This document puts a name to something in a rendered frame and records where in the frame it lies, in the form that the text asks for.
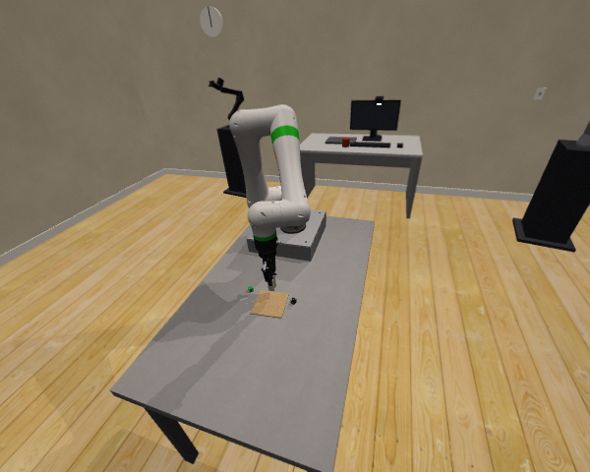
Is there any tan mat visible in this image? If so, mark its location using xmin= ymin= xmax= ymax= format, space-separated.
xmin=251 ymin=290 xmax=289 ymax=318

